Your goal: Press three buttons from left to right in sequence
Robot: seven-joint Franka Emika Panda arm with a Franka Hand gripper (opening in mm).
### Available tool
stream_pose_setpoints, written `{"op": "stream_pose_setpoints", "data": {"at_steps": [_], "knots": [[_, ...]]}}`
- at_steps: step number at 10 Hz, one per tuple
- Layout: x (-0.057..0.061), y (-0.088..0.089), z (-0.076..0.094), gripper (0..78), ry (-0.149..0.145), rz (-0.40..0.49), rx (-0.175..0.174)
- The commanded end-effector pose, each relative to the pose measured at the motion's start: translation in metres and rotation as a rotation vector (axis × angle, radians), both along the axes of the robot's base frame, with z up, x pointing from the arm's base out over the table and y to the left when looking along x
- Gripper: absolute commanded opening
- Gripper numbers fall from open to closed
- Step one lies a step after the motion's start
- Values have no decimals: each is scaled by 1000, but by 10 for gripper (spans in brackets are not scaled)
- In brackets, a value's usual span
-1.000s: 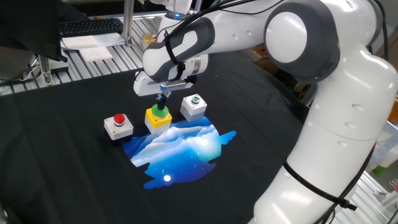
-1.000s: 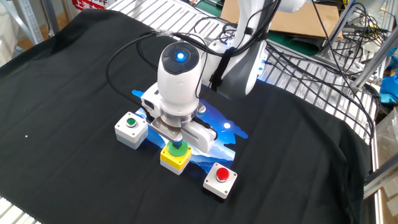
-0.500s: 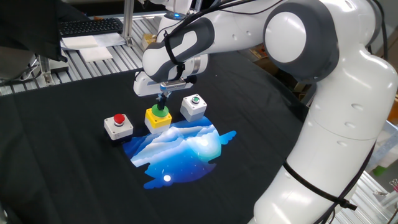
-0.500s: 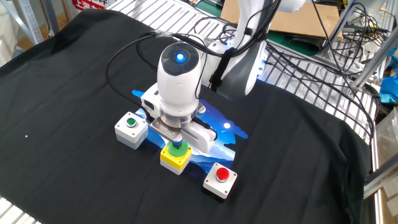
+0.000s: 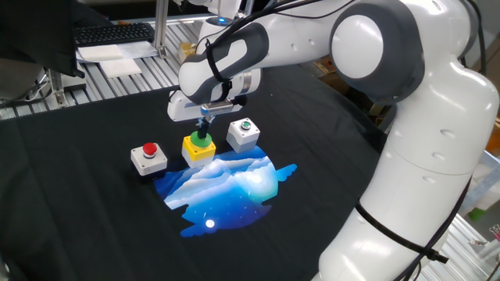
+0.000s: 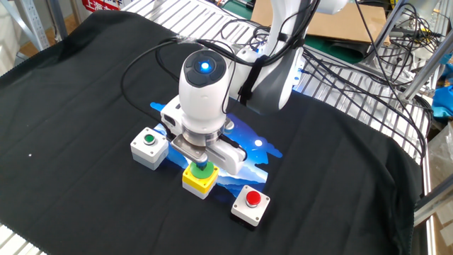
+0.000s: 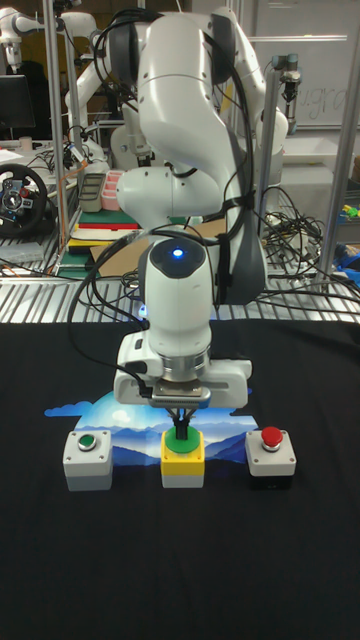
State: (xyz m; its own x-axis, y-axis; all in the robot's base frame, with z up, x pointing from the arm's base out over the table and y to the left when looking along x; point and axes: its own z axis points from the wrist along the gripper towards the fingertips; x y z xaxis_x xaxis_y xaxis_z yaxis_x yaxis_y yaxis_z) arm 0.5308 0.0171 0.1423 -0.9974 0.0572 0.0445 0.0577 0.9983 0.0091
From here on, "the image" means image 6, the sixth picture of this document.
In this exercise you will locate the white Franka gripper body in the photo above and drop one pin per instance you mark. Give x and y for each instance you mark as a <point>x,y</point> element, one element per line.
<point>228,156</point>

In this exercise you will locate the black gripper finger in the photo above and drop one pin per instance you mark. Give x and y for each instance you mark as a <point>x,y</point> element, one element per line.
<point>205,167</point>
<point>199,166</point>

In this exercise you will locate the yellow box green mushroom button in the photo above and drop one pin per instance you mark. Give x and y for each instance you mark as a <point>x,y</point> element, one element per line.
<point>200,184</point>

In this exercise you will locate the white box small green button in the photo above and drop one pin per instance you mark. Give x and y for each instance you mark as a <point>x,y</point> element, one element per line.
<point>148,150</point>

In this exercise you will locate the white box red button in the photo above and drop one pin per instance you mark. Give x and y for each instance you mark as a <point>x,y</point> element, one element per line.
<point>249,210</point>

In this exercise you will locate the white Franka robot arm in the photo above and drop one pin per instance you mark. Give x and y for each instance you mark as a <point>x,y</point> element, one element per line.
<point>205,102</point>

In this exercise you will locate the black cloth with blue print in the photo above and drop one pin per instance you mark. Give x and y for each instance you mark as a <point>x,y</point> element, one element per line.
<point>70,141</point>

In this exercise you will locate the cardboard box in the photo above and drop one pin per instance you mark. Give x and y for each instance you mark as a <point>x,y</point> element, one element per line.
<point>347,25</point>

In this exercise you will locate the red and white sign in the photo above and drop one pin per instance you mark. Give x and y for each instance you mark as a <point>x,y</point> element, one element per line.
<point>101,5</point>

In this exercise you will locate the clear plastic bag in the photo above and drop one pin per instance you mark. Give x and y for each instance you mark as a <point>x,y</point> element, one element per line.
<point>442,152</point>

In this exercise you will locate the perforated steel angle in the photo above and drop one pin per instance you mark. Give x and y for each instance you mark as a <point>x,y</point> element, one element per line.
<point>35,25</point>

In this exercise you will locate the silver bracket on gripper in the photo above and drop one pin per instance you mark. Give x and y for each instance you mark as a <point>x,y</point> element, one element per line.
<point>189,150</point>

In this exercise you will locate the aluminium frame post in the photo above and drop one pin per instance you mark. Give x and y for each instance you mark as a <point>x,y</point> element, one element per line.
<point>424,71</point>
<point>385,32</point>

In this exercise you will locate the grey metal rail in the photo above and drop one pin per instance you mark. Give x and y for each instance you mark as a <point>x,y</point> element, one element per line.
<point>433,205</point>

